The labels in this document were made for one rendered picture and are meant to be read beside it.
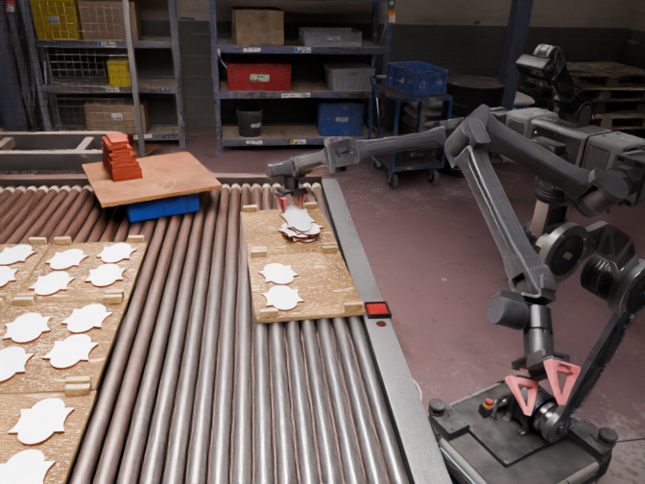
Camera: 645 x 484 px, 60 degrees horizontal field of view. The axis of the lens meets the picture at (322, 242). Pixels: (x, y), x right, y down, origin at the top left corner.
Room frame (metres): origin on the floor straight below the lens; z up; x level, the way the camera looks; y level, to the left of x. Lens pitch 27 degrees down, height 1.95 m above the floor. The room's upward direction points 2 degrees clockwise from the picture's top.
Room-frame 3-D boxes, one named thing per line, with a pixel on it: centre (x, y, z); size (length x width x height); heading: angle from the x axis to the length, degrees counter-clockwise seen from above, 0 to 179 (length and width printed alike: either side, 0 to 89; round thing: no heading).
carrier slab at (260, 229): (2.08, 0.15, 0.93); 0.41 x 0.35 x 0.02; 13
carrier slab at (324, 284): (1.67, 0.06, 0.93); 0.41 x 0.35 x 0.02; 11
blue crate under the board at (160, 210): (2.31, 0.75, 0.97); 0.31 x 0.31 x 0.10; 30
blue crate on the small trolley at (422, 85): (5.28, -0.79, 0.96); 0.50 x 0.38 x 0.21; 26
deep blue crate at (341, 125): (6.32, -0.14, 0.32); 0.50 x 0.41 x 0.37; 97
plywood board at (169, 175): (2.37, 0.78, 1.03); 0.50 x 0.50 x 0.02; 30
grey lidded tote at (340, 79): (6.29, -0.22, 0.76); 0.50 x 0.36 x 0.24; 107
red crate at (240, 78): (6.14, 0.75, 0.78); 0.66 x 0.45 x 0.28; 101
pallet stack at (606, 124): (6.74, -3.02, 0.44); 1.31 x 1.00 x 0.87; 101
